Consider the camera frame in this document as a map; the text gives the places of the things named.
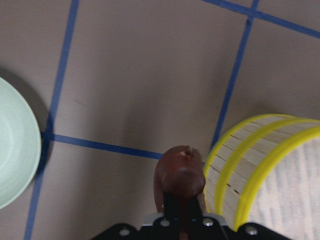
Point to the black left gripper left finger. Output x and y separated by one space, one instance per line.
172 219

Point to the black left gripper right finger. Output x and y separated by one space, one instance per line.
194 216

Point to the dark red bun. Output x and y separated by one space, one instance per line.
179 172

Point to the yellow rimmed steamer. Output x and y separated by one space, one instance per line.
283 193
235 156

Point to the mint green plate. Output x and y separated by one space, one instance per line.
20 144

